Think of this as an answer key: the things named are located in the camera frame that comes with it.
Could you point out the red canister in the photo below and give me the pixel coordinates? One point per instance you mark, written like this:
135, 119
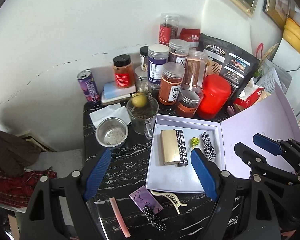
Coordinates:
216, 92

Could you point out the orange peel labelled jar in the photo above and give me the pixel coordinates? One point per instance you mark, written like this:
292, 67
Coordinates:
170, 84

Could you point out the brown label tall jar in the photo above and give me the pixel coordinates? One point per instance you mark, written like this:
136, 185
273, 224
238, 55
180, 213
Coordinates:
195, 68

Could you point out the brown cloth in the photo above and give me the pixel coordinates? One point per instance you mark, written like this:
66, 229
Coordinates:
16, 154

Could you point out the gold rectangular box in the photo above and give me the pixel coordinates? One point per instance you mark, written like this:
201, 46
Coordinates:
169, 146

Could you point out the purple palette box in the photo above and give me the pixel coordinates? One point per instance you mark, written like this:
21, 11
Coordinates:
142, 197

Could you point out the black white gingham scrunchie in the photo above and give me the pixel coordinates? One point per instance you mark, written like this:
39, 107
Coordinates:
208, 148

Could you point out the red plaid cloth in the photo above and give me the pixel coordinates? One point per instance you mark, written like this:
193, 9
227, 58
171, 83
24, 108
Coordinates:
17, 191

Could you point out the red label tall jar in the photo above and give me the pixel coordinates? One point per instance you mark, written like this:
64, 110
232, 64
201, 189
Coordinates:
168, 29

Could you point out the black lip gloss box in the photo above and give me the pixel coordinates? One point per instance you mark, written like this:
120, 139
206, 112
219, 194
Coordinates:
182, 148

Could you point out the purple label jar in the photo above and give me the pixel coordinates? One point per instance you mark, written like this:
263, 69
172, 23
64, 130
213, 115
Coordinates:
157, 57

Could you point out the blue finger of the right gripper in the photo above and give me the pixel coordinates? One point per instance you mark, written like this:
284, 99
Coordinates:
258, 165
267, 144

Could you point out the black polka dot scrunchie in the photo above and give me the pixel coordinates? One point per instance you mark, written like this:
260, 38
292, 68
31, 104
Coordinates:
153, 219

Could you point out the glass mug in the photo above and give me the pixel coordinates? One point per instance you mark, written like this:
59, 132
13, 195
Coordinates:
143, 109

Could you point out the white tissue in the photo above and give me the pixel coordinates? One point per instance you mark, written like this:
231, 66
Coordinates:
110, 111

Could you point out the dark contents labelled jar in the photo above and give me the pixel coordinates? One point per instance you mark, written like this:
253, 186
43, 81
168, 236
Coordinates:
179, 51

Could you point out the black lid sauce jar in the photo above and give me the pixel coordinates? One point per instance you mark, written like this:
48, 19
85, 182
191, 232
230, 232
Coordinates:
123, 71

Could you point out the blue sponge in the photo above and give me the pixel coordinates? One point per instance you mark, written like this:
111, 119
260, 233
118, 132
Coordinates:
111, 90

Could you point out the black snack pouch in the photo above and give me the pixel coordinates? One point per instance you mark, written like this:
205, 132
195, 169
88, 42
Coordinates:
229, 61

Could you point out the pink stick tube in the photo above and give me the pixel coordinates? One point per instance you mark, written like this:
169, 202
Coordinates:
119, 217

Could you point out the short clear jar orange label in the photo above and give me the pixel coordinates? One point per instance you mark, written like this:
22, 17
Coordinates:
188, 101

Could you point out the red snack pouch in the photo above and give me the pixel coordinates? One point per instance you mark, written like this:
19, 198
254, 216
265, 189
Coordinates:
192, 36

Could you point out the white patterned cushion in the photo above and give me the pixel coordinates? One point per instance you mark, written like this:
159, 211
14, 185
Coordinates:
63, 163

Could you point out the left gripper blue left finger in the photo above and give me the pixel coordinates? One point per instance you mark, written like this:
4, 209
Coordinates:
94, 171

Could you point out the white open gift box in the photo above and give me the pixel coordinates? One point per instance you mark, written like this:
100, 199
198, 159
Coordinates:
272, 117

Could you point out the small steel bowl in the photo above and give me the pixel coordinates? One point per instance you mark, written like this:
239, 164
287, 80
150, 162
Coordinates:
112, 132

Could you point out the purple drink can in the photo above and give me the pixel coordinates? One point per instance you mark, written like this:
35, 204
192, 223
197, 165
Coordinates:
88, 86

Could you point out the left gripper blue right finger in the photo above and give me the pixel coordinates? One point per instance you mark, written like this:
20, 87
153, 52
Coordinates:
207, 173

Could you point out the cream hair claw clip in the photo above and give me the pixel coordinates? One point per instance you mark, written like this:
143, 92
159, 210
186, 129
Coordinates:
172, 198

